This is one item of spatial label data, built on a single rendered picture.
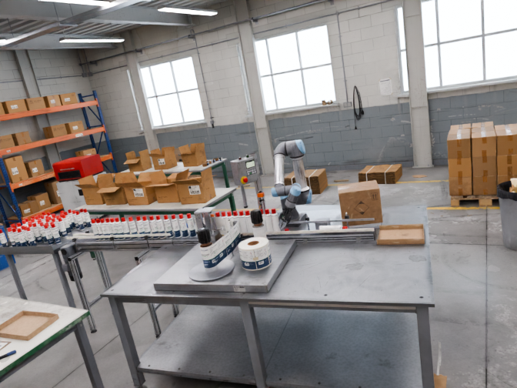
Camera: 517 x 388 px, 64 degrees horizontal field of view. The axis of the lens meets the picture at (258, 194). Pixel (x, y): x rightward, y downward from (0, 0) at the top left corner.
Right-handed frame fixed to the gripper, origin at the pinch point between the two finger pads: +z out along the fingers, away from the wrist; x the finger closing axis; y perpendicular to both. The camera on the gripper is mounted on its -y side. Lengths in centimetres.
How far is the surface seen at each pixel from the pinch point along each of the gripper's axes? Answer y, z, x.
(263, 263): 57, 0, 5
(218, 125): -586, 138, -294
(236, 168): 1, -29, -48
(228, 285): 79, 11, -6
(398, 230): -10, -33, 77
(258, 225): 31.1, -9.2, -11.4
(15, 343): 137, 74, -102
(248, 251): 60, -6, -6
